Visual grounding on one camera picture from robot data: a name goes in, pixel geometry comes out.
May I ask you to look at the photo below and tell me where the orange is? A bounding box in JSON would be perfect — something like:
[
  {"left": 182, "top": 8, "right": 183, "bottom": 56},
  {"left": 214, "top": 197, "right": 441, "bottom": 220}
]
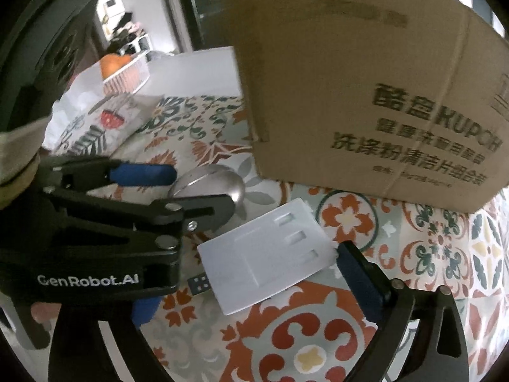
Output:
[{"left": 99, "top": 55, "right": 132, "bottom": 79}]

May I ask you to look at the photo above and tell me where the white shoe rack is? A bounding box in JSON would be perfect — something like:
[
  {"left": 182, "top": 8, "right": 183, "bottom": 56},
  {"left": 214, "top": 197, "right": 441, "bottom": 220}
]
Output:
[{"left": 115, "top": 32, "right": 154, "bottom": 54}]

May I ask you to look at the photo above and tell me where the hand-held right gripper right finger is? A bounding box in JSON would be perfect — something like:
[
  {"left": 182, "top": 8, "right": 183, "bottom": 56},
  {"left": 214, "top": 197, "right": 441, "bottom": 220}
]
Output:
[{"left": 336, "top": 241, "right": 472, "bottom": 382}]

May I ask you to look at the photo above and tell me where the silver computer mouse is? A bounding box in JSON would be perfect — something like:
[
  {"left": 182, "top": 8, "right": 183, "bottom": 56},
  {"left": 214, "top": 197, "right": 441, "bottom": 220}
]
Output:
[{"left": 167, "top": 164, "right": 245, "bottom": 217}]

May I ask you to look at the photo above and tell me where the person's left hand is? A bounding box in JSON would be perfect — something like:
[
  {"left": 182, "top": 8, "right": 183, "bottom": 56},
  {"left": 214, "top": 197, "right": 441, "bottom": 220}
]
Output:
[{"left": 30, "top": 300, "right": 54, "bottom": 329}]

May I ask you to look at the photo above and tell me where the black glass door cabinet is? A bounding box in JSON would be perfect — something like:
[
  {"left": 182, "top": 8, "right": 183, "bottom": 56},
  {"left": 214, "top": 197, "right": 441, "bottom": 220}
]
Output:
[{"left": 173, "top": 0, "right": 239, "bottom": 52}]

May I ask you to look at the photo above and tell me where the brown cardboard box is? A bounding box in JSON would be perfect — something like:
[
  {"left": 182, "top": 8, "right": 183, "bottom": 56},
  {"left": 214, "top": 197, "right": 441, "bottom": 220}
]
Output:
[{"left": 217, "top": 0, "right": 509, "bottom": 213}]

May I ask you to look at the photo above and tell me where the white power adapter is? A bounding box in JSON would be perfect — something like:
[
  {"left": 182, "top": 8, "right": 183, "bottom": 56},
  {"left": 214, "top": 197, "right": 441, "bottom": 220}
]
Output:
[{"left": 197, "top": 198, "right": 338, "bottom": 317}]

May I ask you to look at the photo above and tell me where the white table cover sheet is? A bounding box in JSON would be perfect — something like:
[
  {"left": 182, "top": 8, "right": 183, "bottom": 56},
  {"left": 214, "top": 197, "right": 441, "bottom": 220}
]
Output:
[{"left": 69, "top": 46, "right": 243, "bottom": 98}]

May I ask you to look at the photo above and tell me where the patterned tablecloth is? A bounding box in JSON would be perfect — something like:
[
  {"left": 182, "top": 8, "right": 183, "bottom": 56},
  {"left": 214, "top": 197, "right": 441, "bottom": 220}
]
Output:
[{"left": 44, "top": 95, "right": 509, "bottom": 382}]

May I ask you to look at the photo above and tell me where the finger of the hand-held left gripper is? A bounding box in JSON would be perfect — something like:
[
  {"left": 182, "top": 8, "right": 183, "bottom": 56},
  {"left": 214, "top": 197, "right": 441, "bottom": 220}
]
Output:
[
  {"left": 45, "top": 191, "right": 236, "bottom": 249},
  {"left": 38, "top": 155, "right": 178, "bottom": 197}
]

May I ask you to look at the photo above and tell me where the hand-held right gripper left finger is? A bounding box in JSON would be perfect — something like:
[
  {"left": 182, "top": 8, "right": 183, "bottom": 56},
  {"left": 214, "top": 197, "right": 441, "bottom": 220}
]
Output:
[{"left": 50, "top": 296, "right": 168, "bottom": 382}]

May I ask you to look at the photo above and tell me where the white fruit basket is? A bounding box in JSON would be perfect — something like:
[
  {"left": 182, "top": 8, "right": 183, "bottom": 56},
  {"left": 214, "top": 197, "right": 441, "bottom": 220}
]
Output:
[{"left": 101, "top": 51, "right": 151, "bottom": 95}]

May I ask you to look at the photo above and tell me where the printed white bag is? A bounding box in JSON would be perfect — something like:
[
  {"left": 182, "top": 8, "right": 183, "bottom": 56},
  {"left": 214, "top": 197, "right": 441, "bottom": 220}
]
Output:
[{"left": 44, "top": 69, "right": 165, "bottom": 158}]

